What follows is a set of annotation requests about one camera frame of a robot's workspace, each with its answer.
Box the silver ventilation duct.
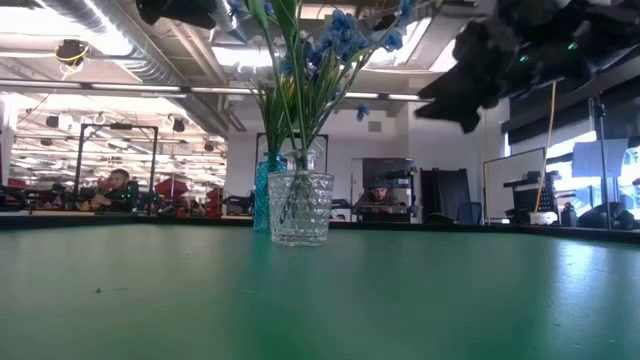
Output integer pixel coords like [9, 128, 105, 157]
[39, 0, 241, 139]

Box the black gantry frame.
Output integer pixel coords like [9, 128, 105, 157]
[73, 122, 160, 216]

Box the blue artificial flower bunch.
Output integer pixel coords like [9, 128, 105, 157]
[279, 7, 381, 156]
[299, 0, 419, 156]

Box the dark artificial tulip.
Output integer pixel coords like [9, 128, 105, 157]
[247, 0, 301, 154]
[279, 0, 307, 154]

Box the person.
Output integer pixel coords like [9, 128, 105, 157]
[354, 179, 409, 216]
[89, 168, 141, 214]

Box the blue glass vase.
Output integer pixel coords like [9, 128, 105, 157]
[252, 152, 289, 234]

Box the black ceiling device yellow cable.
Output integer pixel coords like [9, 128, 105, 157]
[53, 38, 91, 81]

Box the black light stand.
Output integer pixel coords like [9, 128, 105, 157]
[589, 97, 614, 230]

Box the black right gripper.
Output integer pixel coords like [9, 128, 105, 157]
[413, 19, 591, 134]

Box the black panel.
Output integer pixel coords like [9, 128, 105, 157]
[419, 168, 472, 224]

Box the green table mat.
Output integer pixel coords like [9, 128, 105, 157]
[0, 222, 640, 360]

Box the yellow stick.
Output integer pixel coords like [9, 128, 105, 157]
[533, 82, 558, 214]

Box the black bag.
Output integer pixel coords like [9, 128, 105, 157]
[577, 201, 640, 231]

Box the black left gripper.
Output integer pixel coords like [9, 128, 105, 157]
[135, 0, 219, 30]

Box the clear textured glass vase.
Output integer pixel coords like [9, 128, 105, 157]
[267, 149, 335, 247]

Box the blue office chair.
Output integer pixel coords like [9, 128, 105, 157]
[455, 201, 484, 225]

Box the black equipment rack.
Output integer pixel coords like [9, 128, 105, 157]
[502, 171, 561, 225]

